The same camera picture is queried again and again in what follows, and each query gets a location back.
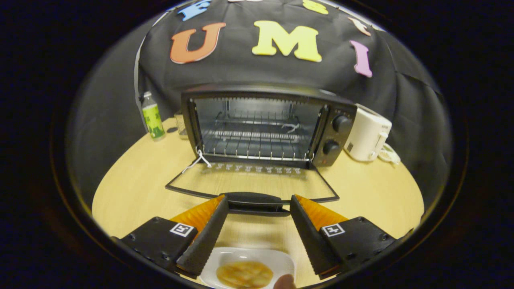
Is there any round golden bread bun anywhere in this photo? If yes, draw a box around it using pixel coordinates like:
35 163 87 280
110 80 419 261
216 261 274 289

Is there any small clear glass cup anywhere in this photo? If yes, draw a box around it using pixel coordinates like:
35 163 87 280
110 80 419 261
174 112 189 139

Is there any small white button device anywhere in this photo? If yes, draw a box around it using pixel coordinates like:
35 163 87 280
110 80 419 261
377 143 401 165

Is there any green label plastic bottle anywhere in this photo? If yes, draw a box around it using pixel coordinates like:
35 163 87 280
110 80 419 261
142 92 166 141

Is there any black toaster oven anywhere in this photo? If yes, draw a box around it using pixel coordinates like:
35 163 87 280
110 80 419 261
165 83 358 217

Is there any white square plate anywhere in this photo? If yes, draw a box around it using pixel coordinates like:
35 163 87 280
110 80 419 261
200 247 296 289

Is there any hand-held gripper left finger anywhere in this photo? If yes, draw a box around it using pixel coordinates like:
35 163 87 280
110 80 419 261
120 195 229 279

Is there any white pop-up toaster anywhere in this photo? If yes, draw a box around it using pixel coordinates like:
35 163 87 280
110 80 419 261
345 104 392 162

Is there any black backdrop cloth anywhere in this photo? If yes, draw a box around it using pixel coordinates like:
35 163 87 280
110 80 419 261
66 0 452 209

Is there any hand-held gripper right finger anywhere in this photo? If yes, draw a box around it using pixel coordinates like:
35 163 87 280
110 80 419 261
290 195 397 279

